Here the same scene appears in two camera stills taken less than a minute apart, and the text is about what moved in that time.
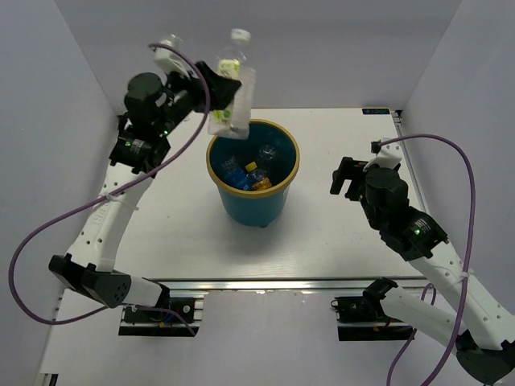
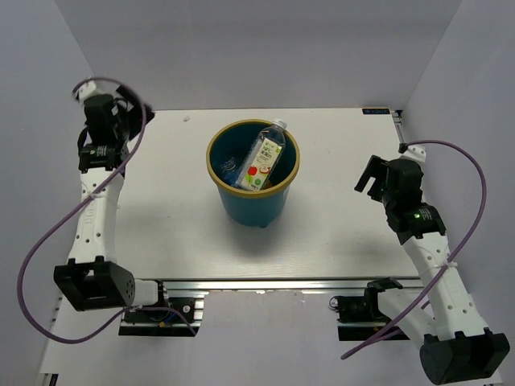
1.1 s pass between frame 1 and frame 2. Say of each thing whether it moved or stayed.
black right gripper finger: moved
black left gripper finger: moved
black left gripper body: moved
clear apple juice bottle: moved
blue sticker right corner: stayed
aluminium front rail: stayed
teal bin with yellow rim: stayed
